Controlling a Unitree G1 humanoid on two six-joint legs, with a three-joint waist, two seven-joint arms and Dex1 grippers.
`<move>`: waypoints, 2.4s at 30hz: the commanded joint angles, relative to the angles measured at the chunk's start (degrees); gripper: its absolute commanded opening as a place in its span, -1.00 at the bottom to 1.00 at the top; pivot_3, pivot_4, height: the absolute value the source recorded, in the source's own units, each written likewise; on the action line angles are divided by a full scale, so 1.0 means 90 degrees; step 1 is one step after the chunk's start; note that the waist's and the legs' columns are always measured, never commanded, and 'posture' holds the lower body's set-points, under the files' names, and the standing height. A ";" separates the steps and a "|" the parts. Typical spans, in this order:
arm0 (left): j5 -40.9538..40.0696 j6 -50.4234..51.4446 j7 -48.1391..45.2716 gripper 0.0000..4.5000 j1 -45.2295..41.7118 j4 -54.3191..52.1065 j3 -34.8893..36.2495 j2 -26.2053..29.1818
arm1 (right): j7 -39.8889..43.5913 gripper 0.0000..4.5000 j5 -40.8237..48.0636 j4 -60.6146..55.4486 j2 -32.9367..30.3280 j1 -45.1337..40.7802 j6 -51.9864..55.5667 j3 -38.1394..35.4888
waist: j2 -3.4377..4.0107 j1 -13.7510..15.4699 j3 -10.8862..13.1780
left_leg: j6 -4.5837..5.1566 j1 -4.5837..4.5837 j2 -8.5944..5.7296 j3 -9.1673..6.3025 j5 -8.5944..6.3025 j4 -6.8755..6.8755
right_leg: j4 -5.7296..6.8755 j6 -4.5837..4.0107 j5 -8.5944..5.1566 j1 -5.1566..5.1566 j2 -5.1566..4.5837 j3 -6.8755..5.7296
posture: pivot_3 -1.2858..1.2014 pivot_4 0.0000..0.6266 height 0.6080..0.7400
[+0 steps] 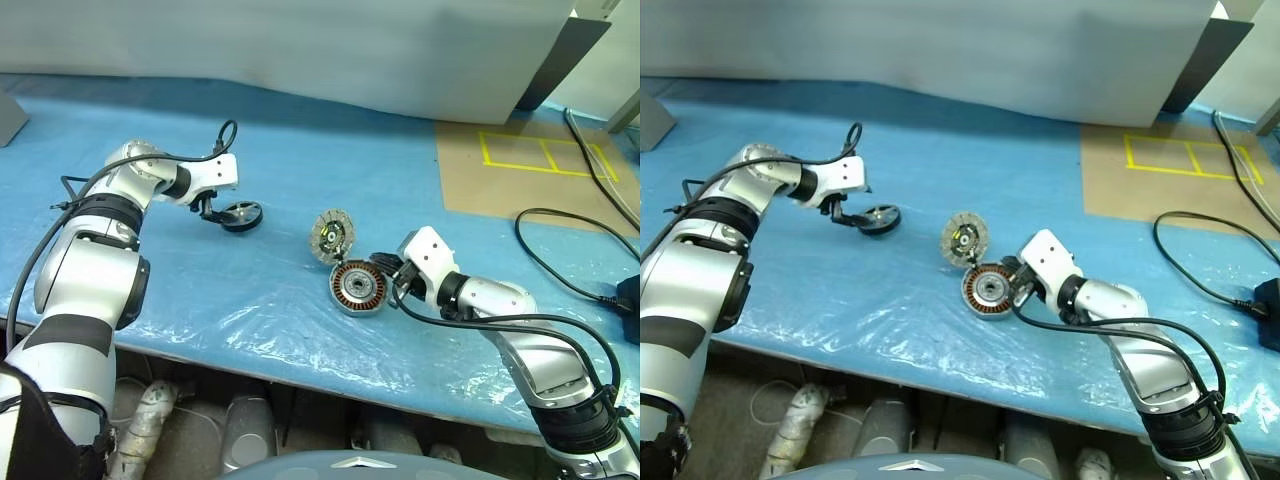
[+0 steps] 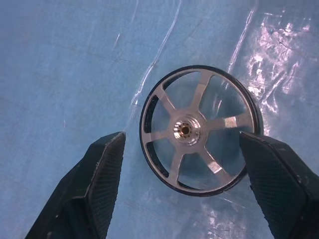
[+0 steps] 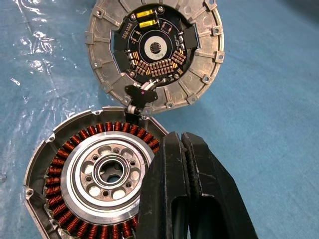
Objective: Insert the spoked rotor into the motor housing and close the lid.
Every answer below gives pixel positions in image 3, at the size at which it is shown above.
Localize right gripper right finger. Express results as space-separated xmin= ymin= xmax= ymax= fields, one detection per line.
xmin=181 ymin=131 xmax=259 ymax=239

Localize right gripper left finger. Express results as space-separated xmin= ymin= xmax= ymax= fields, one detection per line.
xmin=136 ymin=131 xmax=190 ymax=239

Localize motor stator housing copper coils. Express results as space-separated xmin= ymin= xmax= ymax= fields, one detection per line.
xmin=23 ymin=106 xmax=170 ymax=239

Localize silver motor end cover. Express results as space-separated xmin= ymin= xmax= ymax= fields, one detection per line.
xmin=84 ymin=0 xmax=225 ymax=115

